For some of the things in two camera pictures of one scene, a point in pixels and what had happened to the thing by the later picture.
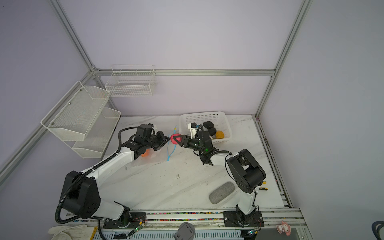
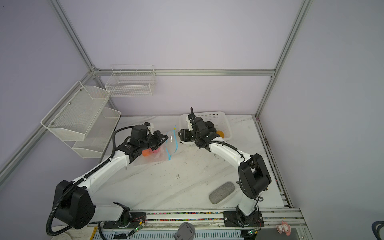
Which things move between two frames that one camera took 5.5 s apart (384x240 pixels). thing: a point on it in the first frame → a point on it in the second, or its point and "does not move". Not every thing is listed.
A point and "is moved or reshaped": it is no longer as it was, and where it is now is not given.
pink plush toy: [284, 227] does not move
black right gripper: [186, 141] → [184, 136]
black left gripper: [162, 138] does not move
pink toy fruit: [172, 139] is moved or reshaped
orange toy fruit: [146, 153] does not move
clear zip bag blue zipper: [162, 154] does not move
